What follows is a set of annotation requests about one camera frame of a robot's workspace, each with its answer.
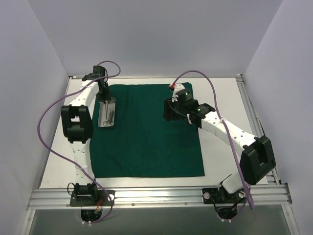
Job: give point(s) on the metal instrument tray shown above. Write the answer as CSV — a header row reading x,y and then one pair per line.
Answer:
x,y
102,111

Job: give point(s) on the aluminium front rail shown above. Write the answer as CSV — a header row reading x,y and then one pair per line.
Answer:
x,y
58,198

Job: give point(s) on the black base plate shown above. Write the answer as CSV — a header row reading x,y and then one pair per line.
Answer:
x,y
91,197
221,196

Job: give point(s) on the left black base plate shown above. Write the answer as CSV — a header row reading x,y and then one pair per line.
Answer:
x,y
91,197

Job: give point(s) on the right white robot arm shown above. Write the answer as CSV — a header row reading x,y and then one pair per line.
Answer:
x,y
253,155

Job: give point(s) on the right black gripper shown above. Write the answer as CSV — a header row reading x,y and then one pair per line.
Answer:
x,y
169,111

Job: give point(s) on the steel surgical forceps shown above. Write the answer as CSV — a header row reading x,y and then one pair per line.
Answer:
x,y
107,123

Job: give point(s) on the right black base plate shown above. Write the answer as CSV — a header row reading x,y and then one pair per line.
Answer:
x,y
221,196

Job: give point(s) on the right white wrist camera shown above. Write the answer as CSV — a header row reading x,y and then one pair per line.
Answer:
x,y
175,88

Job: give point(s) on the dark green surgical cloth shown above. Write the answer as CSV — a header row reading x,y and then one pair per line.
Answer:
x,y
141,143

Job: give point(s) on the steel surgical scissors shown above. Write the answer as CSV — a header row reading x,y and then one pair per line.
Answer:
x,y
111,117

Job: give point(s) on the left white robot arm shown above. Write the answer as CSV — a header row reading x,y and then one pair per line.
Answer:
x,y
78,129

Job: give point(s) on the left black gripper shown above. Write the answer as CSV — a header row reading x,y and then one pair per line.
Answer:
x,y
105,95

